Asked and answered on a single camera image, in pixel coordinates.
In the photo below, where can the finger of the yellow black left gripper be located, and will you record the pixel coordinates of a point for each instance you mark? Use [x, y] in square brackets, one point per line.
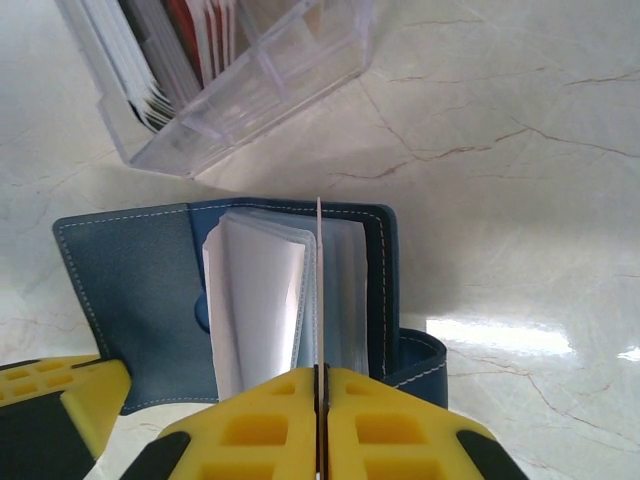
[45, 420]

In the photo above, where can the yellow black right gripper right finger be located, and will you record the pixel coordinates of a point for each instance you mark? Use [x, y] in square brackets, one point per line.
[400, 430]

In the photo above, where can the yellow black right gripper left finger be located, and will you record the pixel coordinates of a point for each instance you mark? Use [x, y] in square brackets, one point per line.
[250, 430]

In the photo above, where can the blue leather card holder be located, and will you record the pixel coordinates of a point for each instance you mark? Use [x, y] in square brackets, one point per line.
[130, 300]

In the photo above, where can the gold credit card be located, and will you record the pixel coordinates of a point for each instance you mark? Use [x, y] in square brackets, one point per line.
[320, 300]

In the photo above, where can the clear acrylic card organizer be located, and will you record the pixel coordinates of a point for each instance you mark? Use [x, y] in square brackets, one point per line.
[280, 80]

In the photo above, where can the silver card stack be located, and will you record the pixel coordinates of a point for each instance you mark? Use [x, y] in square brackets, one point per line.
[125, 60]

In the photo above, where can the red card stack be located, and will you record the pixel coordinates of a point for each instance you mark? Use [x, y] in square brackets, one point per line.
[215, 30]

